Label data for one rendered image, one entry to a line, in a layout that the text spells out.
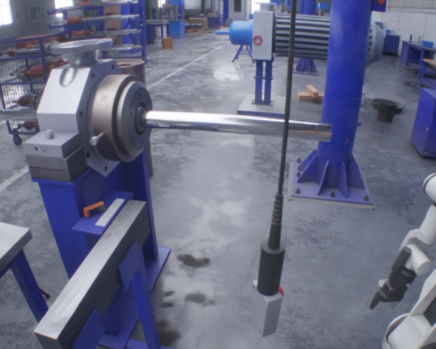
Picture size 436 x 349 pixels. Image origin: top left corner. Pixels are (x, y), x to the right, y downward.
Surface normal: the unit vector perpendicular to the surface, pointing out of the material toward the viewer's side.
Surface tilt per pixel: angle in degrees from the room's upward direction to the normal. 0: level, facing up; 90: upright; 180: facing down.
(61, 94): 45
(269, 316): 90
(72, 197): 90
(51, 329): 0
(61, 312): 0
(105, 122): 76
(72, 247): 90
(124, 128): 87
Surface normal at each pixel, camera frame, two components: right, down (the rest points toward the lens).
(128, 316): 0.00, -0.88
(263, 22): -0.22, 0.47
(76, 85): -0.14, -0.29
